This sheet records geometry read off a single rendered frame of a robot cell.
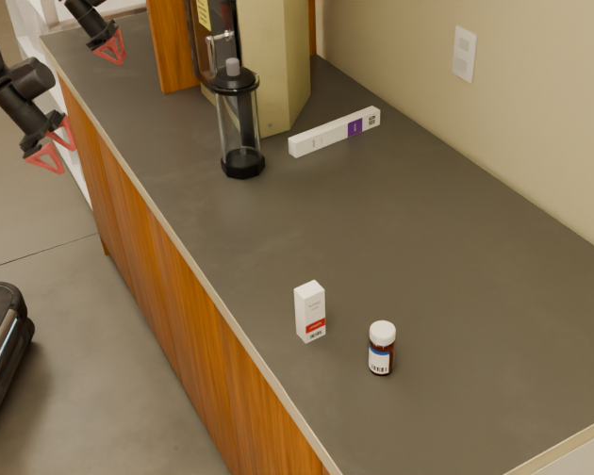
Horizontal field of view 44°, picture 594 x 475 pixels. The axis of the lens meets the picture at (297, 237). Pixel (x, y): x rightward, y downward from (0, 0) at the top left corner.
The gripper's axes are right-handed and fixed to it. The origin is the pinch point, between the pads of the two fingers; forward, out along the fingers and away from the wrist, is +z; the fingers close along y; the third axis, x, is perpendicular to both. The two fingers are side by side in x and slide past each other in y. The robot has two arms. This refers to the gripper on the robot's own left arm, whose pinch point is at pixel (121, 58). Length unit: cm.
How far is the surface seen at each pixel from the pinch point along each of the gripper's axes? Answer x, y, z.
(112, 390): 66, -26, 83
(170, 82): -6.6, 1.2, 12.7
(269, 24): -46, -24, 6
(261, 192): -30, -49, 30
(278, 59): -43, -23, 14
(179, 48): -14.1, 3.3, 6.6
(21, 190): 129, 93, 47
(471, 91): -79, -31, 41
